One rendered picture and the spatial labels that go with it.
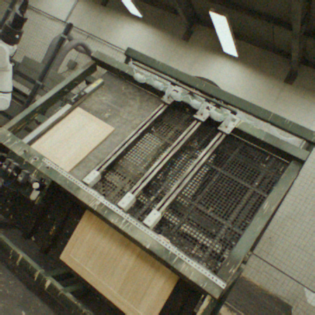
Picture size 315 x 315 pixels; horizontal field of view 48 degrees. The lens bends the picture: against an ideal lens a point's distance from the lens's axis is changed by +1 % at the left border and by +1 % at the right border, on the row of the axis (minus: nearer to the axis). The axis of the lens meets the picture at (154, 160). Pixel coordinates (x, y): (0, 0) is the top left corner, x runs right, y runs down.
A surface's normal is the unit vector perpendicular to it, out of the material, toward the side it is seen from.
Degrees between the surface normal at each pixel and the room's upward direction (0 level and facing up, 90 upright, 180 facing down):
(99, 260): 90
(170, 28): 90
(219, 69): 90
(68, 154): 57
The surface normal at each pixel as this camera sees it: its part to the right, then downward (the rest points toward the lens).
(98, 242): -0.36, -0.15
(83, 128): -0.04, -0.59
